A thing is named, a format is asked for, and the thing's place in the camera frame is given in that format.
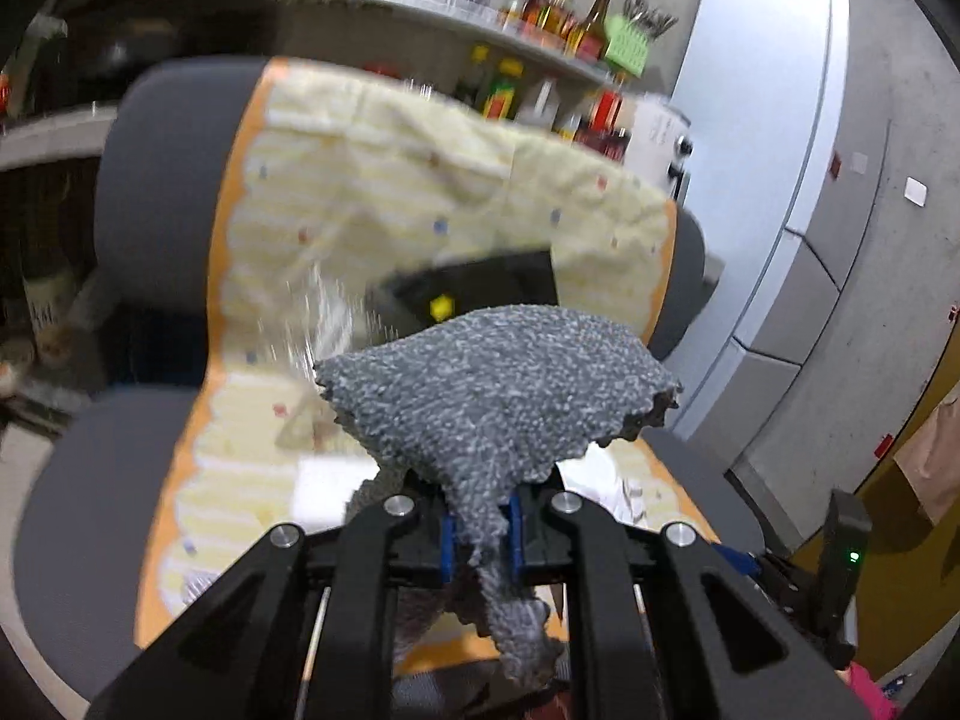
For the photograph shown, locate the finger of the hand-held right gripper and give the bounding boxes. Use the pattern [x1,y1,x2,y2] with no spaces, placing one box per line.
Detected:
[711,542,786,595]

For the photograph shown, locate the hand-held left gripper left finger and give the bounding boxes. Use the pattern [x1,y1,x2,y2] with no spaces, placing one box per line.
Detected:
[86,491,460,720]

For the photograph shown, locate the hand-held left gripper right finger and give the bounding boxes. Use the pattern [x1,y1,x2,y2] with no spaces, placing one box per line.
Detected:
[508,487,857,720]

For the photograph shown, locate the grey knitted cloth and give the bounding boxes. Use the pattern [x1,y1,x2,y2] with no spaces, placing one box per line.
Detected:
[313,304,682,685]

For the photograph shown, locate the yellow door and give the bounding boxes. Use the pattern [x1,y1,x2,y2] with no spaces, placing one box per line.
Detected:
[793,382,960,685]

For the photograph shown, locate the crumpled white paper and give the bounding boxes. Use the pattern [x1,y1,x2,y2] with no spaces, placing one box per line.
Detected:
[559,441,655,527]

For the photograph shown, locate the pink clothing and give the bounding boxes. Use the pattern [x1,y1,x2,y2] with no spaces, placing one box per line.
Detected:
[840,660,902,720]

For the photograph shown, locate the white paper sheet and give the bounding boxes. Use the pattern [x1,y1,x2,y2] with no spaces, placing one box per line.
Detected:
[295,456,370,535]

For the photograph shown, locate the hanging clothes on door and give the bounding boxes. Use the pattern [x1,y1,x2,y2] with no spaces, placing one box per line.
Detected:
[892,397,960,526]

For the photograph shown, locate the clear plastic wrapper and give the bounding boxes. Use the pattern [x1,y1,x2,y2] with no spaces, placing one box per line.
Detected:
[281,262,376,451]

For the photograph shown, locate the black packet with yellow spot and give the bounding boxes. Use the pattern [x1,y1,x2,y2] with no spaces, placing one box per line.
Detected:
[367,246,560,332]

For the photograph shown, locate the yellow blanket with orange border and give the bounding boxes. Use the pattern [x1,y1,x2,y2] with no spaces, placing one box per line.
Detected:
[133,56,722,676]

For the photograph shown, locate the grey white refrigerator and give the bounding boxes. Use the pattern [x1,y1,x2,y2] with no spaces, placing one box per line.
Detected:
[660,0,854,467]

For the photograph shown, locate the white rice cooker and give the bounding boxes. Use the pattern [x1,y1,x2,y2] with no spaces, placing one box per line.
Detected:
[622,94,695,205]

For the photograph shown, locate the grey office chair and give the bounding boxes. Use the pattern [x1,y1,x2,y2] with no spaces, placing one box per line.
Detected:
[11,56,770,702]

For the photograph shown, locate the green cutlery holder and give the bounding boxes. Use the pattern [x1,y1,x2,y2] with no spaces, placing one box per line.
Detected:
[604,0,680,77]

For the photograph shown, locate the row of sauce bottles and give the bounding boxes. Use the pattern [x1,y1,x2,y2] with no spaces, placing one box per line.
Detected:
[456,0,632,164]

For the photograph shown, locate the grey wall shelf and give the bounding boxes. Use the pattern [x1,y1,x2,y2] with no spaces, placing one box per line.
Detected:
[259,0,638,87]

